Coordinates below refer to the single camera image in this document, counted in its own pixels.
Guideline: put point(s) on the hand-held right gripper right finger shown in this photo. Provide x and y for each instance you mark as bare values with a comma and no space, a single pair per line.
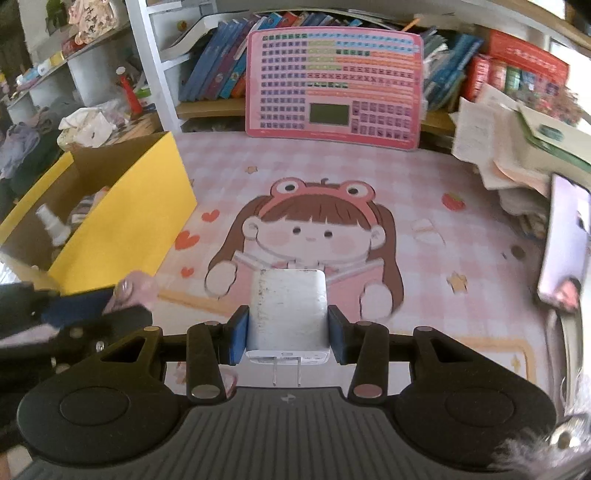
337,334

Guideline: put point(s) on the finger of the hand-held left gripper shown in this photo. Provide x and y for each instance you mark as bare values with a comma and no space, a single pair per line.
74,307
111,321

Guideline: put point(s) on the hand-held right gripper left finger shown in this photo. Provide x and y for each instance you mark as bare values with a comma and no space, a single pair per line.
238,334

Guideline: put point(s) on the small pink object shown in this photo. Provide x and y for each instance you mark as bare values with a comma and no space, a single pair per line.
141,288

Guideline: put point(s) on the white charger plug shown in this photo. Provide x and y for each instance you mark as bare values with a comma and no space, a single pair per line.
286,314

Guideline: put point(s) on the white spray bottle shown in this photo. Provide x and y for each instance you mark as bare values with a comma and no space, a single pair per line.
53,226

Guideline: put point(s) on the yellow cardboard box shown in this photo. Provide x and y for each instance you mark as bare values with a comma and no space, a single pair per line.
124,230

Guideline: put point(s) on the green and white container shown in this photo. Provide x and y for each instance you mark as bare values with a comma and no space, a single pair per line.
147,99

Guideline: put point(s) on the pink printed tablecloth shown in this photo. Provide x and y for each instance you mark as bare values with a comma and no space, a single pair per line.
369,184

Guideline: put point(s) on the pile of clothes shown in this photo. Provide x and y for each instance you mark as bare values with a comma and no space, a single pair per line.
27,143

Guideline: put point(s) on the tissue pack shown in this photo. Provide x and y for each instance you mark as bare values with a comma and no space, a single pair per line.
87,127

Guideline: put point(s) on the wooden chessboard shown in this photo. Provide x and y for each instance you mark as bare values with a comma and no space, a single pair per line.
143,124

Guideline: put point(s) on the grey furry cuff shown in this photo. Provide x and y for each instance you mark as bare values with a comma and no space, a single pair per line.
521,450

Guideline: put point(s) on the red bottle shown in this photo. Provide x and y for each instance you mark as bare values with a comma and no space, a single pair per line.
129,94

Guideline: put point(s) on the smartphone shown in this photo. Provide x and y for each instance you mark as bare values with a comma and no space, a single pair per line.
561,230

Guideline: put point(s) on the white shelf unit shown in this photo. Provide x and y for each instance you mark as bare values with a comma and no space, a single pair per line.
147,69

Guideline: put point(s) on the stack of papers and booklets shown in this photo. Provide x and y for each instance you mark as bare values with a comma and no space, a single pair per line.
480,129

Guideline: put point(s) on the pink learning board toy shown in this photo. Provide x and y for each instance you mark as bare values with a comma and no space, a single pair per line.
332,83

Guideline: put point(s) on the row of blue books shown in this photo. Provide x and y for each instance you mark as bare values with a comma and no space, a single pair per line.
212,69

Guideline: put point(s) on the pink plush decoration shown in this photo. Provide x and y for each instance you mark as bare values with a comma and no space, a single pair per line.
92,21

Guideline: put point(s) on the open white book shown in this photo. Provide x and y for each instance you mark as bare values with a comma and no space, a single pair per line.
184,41

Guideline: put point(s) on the red book box set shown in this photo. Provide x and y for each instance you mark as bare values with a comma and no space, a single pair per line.
521,55

